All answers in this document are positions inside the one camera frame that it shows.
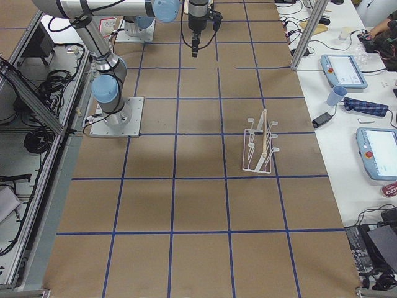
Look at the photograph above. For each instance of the blue cup on desk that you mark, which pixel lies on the blue cup on desk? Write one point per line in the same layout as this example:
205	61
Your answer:
337	94

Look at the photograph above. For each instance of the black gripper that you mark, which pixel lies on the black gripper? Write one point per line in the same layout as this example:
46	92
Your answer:
196	22

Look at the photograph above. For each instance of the white wire cup rack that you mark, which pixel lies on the white wire cup rack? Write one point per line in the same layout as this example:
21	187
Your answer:
258	150

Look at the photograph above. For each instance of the blue plaid folded umbrella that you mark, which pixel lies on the blue plaid folded umbrella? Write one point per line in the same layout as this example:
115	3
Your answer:
365	107

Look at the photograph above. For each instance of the black power adapter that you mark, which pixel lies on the black power adapter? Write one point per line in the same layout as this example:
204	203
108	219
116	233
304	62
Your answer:
321	120

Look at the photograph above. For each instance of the teach pendant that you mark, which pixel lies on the teach pendant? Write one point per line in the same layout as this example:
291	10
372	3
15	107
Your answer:
377	149
343	70

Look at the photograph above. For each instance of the near teach pendant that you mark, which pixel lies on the near teach pendant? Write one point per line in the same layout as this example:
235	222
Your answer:
377	149

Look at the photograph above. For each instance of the aluminium frame post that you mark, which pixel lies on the aluminium frame post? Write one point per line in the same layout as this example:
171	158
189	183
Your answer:
319	5

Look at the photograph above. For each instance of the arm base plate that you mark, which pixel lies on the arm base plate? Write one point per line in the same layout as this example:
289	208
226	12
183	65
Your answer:
126	123
147	37

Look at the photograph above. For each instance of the person at desk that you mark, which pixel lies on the person at desk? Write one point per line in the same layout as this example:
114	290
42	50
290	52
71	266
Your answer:
383	12

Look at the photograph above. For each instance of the far teach pendant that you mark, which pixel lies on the far teach pendant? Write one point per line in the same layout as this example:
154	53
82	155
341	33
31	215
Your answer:
343	70

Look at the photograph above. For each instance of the wooden stand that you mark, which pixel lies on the wooden stand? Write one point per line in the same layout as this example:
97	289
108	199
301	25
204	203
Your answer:
316	26

